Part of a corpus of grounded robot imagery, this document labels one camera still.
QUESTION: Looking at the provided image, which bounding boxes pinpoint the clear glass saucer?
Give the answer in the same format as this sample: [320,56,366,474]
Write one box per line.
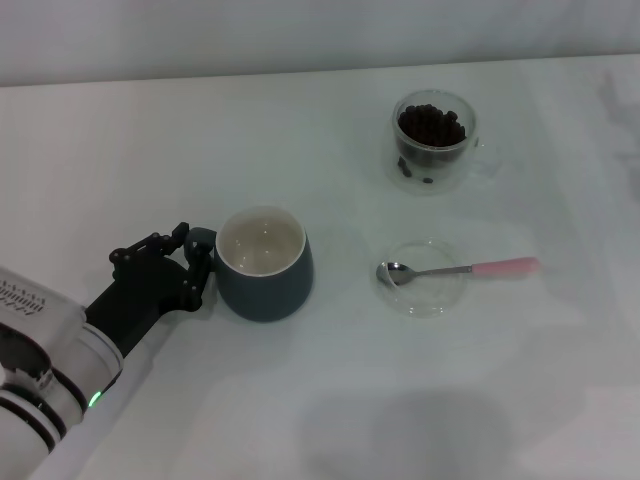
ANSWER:
[374,240,469,319]

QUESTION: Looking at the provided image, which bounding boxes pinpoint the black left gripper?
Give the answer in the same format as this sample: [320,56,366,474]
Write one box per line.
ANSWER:
[84,221,217,360]

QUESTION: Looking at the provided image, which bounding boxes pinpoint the dark teal ceramic mug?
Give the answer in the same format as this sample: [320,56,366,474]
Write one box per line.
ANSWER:
[183,205,316,323]

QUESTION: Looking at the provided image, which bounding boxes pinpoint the coffee beans pile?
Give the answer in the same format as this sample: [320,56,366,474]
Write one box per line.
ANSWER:
[397,103,468,165]

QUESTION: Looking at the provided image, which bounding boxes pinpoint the double-walled glass cup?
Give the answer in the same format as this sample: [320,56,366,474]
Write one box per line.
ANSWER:
[382,88,502,197]

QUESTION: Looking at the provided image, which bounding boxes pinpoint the pink-handled metal spoon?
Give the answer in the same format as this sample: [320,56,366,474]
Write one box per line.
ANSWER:
[375,256,541,290]

